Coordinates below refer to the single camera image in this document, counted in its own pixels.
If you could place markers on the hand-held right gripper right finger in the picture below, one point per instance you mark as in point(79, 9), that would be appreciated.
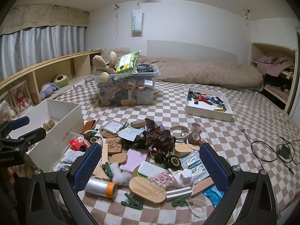
point(214, 166)

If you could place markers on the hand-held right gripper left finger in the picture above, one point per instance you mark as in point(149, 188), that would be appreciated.
point(88, 166)

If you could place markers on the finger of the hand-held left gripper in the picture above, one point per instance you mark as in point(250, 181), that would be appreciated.
point(32, 136)
point(20, 121)

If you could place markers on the white cardboard box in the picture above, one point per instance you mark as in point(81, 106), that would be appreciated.
point(68, 121)

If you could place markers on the person's left hand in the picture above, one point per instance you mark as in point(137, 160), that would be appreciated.
point(11, 174)

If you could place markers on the clear case with beige doll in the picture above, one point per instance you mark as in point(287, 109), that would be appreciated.
point(7, 112)

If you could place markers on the large white sachet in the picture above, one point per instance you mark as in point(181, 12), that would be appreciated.
point(71, 157)

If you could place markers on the clear packet blue print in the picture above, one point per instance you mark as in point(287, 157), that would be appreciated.
point(194, 166)

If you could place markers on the masking film roll orange tape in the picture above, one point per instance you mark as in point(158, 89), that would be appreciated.
point(98, 185)

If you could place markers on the green clothes peg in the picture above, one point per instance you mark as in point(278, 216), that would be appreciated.
point(109, 171)
point(123, 126)
point(131, 202)
point(180, 201)

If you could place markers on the brown cardboard wedge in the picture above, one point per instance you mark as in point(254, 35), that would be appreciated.
point(202, 185)

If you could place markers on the clear case with red doll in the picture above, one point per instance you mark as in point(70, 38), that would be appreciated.
point(21, 98)

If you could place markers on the red snack packet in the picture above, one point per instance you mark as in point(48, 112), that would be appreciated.
point(77, 143)

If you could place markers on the small white sachet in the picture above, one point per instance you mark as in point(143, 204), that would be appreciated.
point(62, 167)

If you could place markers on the pink plastic toy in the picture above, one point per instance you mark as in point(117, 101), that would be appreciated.
point(100, 142)

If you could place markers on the black tin gold label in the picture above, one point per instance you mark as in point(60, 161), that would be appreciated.
point(93, 139)
point(173, 161)

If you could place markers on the white cotton ball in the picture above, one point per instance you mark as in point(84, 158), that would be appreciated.
point(116, 167)
point(123, 177)

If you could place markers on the white plastic bottle cap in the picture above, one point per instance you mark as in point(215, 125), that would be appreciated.
point(185, 177)

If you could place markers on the rounded wooden block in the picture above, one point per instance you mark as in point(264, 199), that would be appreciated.
point(118, 159)

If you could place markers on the carved wooden tag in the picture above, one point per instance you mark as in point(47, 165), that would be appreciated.
point(113, 145)

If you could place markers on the brown tape roll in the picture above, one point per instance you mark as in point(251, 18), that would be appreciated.
point(195, 138)

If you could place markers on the oval wooden box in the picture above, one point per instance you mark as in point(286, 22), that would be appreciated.
point(182, 150)

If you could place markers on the round cork coaster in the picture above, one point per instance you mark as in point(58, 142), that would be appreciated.
point(109, 135)

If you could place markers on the checkered bed sheet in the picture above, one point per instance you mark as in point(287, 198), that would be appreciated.
point(234, 133)

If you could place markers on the brown leather case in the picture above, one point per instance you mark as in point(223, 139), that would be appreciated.
point(90, 125)

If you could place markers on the purple plush toy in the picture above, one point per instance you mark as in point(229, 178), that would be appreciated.
point(48, 90)

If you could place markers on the white striped strip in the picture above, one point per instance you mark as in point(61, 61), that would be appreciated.
point(179, 191)

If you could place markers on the small patterned tape roll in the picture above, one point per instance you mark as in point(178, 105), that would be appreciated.
point(195, 127)

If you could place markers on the metal telescopic rod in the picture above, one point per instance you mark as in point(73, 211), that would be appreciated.
point(252, 145)

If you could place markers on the clear plastic case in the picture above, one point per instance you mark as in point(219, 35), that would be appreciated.
point(113, 126)

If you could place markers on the pink notepad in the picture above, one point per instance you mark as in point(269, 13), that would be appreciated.
point(136, 160)

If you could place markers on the white shallow tray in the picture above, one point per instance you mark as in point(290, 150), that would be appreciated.
point(206, 114)

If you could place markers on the bag of pink candies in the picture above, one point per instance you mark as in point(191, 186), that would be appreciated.
point(163, 178)

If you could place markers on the white printed leaflet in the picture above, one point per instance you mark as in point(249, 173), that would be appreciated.
point(130, 133)

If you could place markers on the clear tape roll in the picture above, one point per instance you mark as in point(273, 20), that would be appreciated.
point(172, 129)

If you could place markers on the avocado plush toy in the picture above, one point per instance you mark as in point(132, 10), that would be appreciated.
point(61, 80)

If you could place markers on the white case green base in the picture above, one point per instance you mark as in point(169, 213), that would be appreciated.
point(150, 170)

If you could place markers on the wooden bedside shelf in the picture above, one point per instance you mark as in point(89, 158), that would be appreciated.
point(46, 64)

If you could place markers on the dark wooden puzzle model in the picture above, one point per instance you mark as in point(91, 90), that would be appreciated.
point(157, 136)

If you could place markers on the wooden block brown top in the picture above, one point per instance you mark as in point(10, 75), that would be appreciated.
point(138, 123)

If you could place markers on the pile of colourful lighters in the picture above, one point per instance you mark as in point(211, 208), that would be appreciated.
point(206, 99)

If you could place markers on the small oval wooden tag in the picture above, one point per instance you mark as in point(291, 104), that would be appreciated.
point(128, 102)

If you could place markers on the grey curtain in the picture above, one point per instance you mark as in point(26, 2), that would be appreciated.
point(46, 44)

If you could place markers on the clear plastic storage bin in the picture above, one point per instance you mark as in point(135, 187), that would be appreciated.
point(143, 96)

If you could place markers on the yellow ball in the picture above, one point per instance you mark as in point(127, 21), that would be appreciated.
point(104, 76)

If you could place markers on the brown quilt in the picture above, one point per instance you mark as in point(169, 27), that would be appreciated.
point(199, 72)

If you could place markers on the beige plush toy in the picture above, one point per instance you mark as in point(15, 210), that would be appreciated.
point(98, 61)

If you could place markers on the dark clothes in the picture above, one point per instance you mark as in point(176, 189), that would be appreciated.
point(279, 84)

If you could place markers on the beige printed valance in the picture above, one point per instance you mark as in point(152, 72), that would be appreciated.
point(46, 16)

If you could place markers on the green wet wipes pack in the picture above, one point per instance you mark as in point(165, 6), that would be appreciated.
point(126, 62)

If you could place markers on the black flat box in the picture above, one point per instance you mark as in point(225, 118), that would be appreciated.
point(145, 68)

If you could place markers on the pink clothes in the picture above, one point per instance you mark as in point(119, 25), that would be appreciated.
point(274, 64)

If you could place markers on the white hanging bag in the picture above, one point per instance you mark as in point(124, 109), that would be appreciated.
point(137, 18)

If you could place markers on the wooden wall niche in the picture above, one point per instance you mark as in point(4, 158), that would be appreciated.
point(271, 48)

